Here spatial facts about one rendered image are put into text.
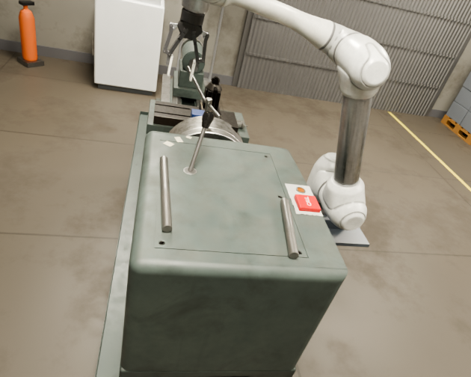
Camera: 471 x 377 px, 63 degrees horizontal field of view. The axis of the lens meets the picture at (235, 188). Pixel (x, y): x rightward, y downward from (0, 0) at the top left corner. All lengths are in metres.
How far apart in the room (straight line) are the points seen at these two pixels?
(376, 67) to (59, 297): 1.90
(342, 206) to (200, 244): 0.86
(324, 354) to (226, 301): 1.55
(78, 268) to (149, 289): 1.65
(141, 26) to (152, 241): 3.62
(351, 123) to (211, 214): 0.70
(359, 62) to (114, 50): 3.41
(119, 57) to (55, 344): 3.06
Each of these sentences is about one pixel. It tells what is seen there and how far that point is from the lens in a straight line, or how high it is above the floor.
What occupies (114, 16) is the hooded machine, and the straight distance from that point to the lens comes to 4.32.
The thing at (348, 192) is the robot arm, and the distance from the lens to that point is 1.58.
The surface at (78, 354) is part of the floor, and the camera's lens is 2.14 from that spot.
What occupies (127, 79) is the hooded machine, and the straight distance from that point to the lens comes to 4.50.
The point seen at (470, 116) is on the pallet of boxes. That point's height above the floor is 0.31.
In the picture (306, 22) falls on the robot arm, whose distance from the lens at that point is 1.42.
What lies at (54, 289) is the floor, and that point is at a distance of 2.38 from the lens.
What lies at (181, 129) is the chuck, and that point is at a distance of 1.38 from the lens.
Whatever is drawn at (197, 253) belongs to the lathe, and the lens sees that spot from 0.82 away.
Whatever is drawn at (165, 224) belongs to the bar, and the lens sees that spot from 0.84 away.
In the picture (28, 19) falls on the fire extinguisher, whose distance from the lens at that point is 4.91.
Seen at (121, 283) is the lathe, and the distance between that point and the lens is 1.68.
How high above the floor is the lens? 1.84
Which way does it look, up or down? 34 degrees down
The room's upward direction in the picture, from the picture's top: 15 degrees clockwise
